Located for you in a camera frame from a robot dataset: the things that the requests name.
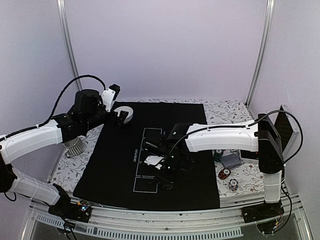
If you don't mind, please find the teal poker chip stack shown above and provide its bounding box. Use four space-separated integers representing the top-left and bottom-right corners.
213 149 224 162

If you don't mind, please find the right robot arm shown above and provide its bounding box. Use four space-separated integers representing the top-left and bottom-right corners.
142 109 303 218

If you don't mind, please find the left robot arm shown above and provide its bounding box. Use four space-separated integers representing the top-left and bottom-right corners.
0 85 133 217

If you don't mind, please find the white ceramic bowl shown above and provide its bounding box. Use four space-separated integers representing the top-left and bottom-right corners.
114 106 134 125

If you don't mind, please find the black poker felt mat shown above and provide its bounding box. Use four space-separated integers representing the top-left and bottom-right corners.
73 102 220 211

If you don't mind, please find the striped metal cup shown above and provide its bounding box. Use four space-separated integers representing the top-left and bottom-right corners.
63 137 85 158

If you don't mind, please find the orange poker chip stack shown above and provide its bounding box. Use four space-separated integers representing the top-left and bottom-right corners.
218 168 231 180

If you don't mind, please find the blue playing card deck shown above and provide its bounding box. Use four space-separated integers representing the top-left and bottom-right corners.
220 153 242 170

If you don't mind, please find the white poker chip stack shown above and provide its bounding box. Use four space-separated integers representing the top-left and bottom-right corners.
228 179 239 192

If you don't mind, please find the aluminium poker case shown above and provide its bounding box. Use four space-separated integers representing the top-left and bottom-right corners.
239 104 301 166

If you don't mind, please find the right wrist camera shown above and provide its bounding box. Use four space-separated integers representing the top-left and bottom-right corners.
144 155 165 170

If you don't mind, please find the front aluminium rail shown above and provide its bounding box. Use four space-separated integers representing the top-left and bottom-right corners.
21 193 316 240

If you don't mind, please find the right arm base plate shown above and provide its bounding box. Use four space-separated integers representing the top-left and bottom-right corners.
241 200 285 223

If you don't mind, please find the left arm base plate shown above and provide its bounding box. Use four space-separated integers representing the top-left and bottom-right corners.
48 200 92 223

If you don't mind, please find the left aluminium frame post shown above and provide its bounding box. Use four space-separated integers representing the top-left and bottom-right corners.
56 0 79 78

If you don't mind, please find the aluminium frame post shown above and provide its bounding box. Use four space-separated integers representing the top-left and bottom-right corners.
245 0 275 108
56 0 79 78

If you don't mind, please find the right aluminium frame post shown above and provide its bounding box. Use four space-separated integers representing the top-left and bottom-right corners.
245 0 275 108

